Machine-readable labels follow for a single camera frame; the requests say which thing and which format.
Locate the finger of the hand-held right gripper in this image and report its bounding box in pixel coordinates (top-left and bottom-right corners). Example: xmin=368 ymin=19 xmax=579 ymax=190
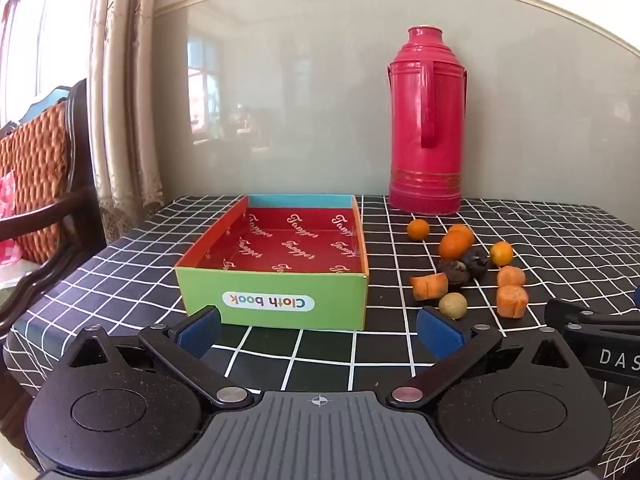
xmin=544 ymin=298 xmax=606 ymax=333

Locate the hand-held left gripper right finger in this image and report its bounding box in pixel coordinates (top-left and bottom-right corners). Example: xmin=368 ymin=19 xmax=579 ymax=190
xmin=387 ymin=306 xmax=581 ymax=413

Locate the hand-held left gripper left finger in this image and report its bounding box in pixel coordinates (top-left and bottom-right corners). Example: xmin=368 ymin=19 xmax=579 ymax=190
xmin=65 ymin=306 xmax=253 ymax=408

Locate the yellow-green round fruit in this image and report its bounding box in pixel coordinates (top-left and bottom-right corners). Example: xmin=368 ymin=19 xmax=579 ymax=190
xmin=439 ymin=292 xmax=468 ymax=320

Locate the orange bread loaf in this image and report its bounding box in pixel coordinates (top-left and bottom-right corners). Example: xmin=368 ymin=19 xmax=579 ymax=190
xmin=411 ymin=272 xmax=449 ymax=302

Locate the orange bread roll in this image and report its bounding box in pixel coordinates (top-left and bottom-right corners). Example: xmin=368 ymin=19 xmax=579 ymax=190
xmin=496 ymin=266 xmax=526 ymax=288

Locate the green cardboard box red inside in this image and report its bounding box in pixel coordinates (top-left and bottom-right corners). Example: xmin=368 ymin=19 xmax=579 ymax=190
xmin=175 ymin=194 xmax=370 ymax=332

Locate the black white checked tablecloth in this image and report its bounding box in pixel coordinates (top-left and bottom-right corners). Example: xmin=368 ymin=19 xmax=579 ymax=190
xmin=2 ymin=194 xmax=640 ymax=471

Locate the dark wooden chair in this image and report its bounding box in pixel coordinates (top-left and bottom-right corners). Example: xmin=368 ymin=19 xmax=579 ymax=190
xmin=0 ymin=77 xmax=108 ymax=331

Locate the red thermos flask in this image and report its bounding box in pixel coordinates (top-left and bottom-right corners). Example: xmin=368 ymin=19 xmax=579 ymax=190
xmin=386 ymin=25 xmax=468 ymax=217

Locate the pink checked cloth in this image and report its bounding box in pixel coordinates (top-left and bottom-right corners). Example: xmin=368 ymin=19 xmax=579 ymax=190
xmin=0 ymin=170 xmax=21 ymax=266

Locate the beige curtain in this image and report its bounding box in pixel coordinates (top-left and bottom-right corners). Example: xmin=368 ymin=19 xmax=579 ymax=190
xmin=87 ymin=0 xmax=166 ymax=246

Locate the orange woven chair cushion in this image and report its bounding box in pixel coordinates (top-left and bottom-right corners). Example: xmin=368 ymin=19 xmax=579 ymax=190
xmin=0 ymin=102 xmax=71 ymax=263

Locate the window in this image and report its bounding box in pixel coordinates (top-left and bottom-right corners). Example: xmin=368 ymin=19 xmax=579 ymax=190
xmin=0 ymin=0 xmax=56 ymax=126

